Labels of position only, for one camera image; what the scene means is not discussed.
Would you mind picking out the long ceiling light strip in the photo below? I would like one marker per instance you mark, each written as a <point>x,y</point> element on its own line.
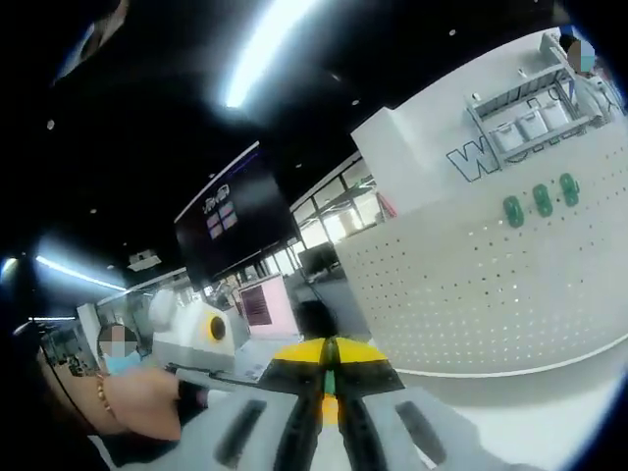
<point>265,54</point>

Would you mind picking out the white display column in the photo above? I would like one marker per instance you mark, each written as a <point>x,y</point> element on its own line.
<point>417,147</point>

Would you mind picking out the pink screen monitor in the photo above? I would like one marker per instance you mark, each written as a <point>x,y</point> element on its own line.
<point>282,304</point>

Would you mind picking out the white storage bin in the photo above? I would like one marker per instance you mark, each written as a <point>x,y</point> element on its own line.
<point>505,136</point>
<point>532,125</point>
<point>555,115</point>

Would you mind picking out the green hook assembly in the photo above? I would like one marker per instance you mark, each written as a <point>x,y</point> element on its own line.
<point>569,190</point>
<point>329,382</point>
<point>542,200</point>
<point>512,212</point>

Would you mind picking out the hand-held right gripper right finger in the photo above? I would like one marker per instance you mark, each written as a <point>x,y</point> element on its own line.
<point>382,427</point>

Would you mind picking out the thin ceiling light strip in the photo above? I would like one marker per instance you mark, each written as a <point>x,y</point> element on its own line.
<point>78,272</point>

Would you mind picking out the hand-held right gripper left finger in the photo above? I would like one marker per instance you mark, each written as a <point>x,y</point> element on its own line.
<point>265,427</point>

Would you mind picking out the large black wall screen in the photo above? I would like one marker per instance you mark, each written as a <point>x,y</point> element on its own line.
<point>235,221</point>

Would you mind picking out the grey metal shelf rack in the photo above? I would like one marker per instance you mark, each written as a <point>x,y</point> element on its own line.
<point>530,93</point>

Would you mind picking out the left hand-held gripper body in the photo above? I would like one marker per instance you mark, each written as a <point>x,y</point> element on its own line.
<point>189,341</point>

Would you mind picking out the person's blue face mask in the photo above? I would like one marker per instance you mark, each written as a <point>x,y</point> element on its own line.
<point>122,365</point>

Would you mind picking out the white perforated mounting plate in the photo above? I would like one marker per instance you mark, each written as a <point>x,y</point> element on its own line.
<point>466,304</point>

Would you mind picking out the white ceiling mounted unit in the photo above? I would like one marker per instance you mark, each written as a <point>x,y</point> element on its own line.
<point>143,260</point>

